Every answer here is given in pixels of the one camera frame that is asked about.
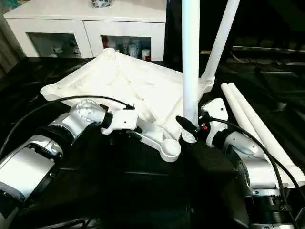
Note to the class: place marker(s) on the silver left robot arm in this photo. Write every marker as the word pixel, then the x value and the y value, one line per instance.
pixel 35 167

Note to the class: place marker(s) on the black plastic mat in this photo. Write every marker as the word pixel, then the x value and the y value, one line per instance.
pixel 143 190

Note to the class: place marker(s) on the white plastic table leg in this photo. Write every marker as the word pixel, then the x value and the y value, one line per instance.
pixel 221 35
pixel 236 107
pixel 269 133
pixel 190 59

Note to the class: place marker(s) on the white plastic table top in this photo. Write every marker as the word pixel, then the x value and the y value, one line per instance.
pixel 124 81

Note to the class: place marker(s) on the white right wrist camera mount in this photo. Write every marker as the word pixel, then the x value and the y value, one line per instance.
pixel 215 107

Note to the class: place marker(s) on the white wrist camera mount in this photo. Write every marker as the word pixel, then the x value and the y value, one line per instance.
pixel 215 107
pixel 121 121

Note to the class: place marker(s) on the small white label sticker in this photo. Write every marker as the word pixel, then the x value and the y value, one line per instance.
pixel 205 52

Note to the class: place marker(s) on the red bottle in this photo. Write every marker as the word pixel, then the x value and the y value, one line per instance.
pixel 105 43

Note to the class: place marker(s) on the dark metal rail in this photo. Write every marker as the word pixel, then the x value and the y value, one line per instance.
pixel 267 50

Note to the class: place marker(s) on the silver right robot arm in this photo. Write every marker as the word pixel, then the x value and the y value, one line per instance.
pixel 255 162

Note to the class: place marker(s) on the white cabinet with glass doors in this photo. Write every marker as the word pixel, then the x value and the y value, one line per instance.
pixel 83 23

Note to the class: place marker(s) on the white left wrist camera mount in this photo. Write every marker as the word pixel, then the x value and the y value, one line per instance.
pixel 121 121

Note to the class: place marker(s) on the dark patterned jar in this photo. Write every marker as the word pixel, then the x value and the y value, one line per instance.
pixel 101 3

